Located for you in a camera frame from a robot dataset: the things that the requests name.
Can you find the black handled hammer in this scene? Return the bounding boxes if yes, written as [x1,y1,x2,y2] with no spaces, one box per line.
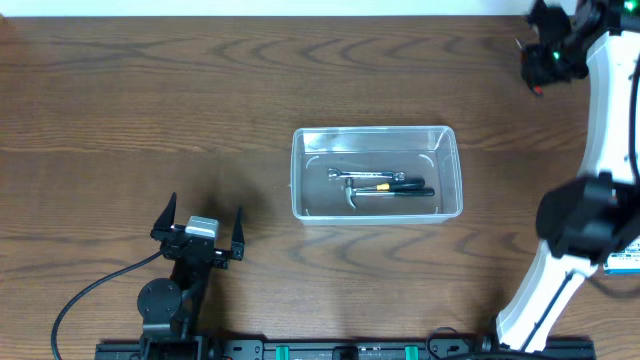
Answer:
[345,179,435,210]

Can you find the silver combination wrench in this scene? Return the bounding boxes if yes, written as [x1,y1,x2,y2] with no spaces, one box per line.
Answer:
[327,168,406,181]

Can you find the red handled pliers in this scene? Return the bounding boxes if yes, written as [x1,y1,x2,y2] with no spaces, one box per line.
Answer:
[514,37,545,97]

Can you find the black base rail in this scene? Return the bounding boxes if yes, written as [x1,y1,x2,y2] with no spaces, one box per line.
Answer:
[94,334,596,360]

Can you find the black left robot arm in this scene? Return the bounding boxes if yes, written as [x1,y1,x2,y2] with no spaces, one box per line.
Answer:
[137,194,245,360]

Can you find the blue white drill bit box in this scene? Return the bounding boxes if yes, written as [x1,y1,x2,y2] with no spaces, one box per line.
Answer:
[603,239,640,275]

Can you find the black yellow screwdriver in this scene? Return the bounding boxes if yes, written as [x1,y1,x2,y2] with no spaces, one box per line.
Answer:
[358,178,425,192]

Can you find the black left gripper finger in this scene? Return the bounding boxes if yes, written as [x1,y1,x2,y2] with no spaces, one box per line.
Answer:
[150,192,177,239]
[230,207,245,261]

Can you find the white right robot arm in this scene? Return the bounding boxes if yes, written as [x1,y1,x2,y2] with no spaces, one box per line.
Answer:
[483,0,639,356]

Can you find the clear plastic container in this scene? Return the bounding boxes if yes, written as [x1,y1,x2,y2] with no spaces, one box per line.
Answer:
[290,125,464,226]

